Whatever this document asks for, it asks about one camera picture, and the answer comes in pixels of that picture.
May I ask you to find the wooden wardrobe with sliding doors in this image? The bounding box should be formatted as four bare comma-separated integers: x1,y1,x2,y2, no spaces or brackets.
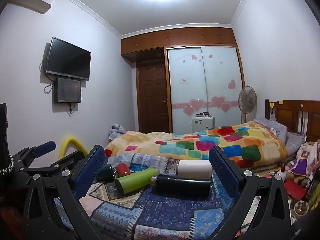
121,27,247,133

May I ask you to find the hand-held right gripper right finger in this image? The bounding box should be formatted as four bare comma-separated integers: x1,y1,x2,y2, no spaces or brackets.
208,146,292,240

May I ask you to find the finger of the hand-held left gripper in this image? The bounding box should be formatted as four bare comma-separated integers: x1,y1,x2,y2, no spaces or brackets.
12,141,57,167
22,151,87,178

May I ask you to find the wall-mounted black television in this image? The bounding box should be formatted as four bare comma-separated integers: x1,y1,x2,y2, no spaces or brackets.
46,37,92,81

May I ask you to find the grey checked pillow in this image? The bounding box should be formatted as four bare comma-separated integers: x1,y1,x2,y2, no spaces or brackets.
285,130,307,156

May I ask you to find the yellow foam tube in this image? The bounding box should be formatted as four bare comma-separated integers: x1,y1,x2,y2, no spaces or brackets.
58,136,89,159

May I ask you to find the pink plastic bag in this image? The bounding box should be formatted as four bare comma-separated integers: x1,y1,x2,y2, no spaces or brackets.
306,140,320,179

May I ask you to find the light green insulated cup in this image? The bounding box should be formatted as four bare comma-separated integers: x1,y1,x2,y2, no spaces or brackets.
115,167,161,195

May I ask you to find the white cup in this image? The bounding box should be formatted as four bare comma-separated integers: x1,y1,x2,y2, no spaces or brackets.
177,160,212,179

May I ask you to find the white air conditioner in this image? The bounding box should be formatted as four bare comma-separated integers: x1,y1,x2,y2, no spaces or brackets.
9,0,60,15

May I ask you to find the red box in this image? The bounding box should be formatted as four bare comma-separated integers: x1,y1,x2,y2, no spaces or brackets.
284,179,307,201

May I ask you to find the glass jar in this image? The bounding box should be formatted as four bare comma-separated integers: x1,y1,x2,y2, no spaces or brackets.
294,200,311,217

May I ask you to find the grey crumpled cloth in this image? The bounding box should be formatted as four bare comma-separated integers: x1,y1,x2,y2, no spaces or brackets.
108,124,127,140

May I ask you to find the dark green cup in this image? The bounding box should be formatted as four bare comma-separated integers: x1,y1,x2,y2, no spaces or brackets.
96,164,115,182

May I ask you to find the blue patterned blanket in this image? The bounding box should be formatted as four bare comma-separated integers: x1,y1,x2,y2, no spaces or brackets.
54,152,250,240

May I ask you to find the black insulated cup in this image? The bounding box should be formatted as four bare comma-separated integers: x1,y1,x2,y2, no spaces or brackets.
150,174,212,197

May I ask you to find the standing electric fan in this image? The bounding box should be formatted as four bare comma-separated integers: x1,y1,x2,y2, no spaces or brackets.
238,86,257,124

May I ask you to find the black television cable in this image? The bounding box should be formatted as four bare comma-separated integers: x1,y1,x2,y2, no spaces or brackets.
39,54,54,95

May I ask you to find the red cup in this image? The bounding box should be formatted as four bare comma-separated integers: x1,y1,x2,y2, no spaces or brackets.
116,163,131,177

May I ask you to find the small black wall monitor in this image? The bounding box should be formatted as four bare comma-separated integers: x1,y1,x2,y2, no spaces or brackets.
53,77,82,104

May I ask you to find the brown wooden door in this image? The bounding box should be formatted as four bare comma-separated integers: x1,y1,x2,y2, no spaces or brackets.
136,64,168,133

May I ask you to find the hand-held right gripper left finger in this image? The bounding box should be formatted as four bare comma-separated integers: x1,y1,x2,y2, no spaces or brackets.
21,144,106,240

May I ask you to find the wooden bed headboard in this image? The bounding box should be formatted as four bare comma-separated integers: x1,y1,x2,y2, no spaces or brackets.
265,99,320,143

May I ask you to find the plush doll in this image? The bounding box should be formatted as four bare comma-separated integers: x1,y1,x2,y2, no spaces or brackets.
286,142,316,180

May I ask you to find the small white cabinet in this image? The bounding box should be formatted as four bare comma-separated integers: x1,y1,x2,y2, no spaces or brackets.
191,116,216,132

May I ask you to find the colourful patched blanket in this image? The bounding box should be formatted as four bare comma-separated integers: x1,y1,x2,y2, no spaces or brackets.
104,121,291,168

